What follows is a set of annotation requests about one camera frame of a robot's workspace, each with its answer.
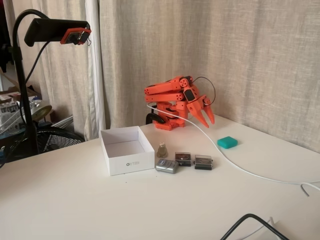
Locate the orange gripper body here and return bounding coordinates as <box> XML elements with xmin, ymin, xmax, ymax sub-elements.
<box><xmin>186</xmin><ymin>93</ymin><xmax>211</xmax><ymax>114</ymax></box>

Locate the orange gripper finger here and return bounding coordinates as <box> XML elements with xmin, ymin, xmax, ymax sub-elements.
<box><xmin>189</xmin><ymin>107</ymin><xmax>210</xmax><ymax>129</ymax></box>
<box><xmin>203</xmin><ymin>103</ymin><xmax>216</xmax><ymax>125</ymax></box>

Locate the green rounded cube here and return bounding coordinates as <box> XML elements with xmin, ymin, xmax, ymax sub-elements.
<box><xmin>216</xmin><ymin>136</ymin><xmax>237</xmax><ymax>150</ymax></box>

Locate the white cardboard box bin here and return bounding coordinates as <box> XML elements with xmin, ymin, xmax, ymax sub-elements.
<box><xmin>100</xmin><ymin>125</ymin><xmax>155</xmax><ymax>177</ymax></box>

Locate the small black clear-lid case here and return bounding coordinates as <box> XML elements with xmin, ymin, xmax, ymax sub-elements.
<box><xmin>194</xmin><ymin>154</ymin><xmax>214</xmax><ymax>171</ymax></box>
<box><xmin>174</xmin><ymin>151</ymin><xmax>193</xmax><ymax>168</ymax></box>

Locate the black table clamp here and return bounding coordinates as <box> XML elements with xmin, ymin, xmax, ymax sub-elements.
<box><xmin>145</xmin><ymin>112</ymin><xmax>166</xmax><ymax>125</ymax></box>

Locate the small beige bear figurine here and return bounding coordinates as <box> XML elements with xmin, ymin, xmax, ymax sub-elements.
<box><xmin>156</xmin><ymin>141</ymin><xmax>169</xmax><ymax>158</ymax></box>

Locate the grey metal tin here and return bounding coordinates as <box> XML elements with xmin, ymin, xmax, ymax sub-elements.
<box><xmin>154</xmin><ymin>158</ymin><xmax>180</xmax><ymax>174</ymax></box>

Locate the beige linen curtain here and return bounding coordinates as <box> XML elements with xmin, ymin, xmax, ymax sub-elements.
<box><xmin>99</xmin><ymin>0</ymin><xmax>320</xmax><ymax>153</ymax></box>

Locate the black floor fan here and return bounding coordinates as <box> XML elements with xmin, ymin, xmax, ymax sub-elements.
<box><xmin>34</xmin><ymin>126</ymin><xmax>86</xmax><ymax>153</ymax></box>

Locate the beige round lamp head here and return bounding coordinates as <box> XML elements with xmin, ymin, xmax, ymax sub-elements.
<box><xmin>31</xmin><ymin>104</ymin><xmax>53</xmax><ymax>121</ymax></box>

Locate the black gooseneck stand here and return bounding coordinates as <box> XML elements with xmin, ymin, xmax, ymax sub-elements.
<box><xmin>12</xmin><ymin>9</ymin><xmax>51</xmax><ymax>156</ymax></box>

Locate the brown cardboard box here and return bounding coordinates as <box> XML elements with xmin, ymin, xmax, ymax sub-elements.
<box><xmin>0</xmin><ymin>86</ymin><xmax>42</xmax><ymax>106</ymax></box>

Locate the black gripper wire loop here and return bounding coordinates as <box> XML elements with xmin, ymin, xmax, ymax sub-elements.
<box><xmin>191</xmin><ymin>76</ymin><xmax>217</xmax><ymax>106</ymax></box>

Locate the long white cable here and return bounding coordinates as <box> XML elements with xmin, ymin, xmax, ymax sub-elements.
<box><xmin>146</xmin><ymin>101</ymin><xmax>320</xmax><ymax>191</ymax></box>

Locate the thick black cable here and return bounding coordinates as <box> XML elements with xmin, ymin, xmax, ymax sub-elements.
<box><xmin>219</xmin><ymin>213</ymin><xmax>291</xmax><ymax>240</ymax></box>

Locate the orange camera mount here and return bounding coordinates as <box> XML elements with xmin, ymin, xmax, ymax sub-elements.
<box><xmin>59</xmin><ymin>28</ymin><xmax>92</xmax><ymax>46</ymax></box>

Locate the black camera holder bar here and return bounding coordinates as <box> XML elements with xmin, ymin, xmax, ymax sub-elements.
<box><xmin>24</xmin><ymin>18</ymin><xmax>91</xmax><ymax>48</ymax></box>

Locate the thin black camera cable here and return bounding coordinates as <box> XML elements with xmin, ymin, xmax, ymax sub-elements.
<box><xmin>0</xmin><ymin>41</ymin><xmax>51</xmax><ymax>169</ymax></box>

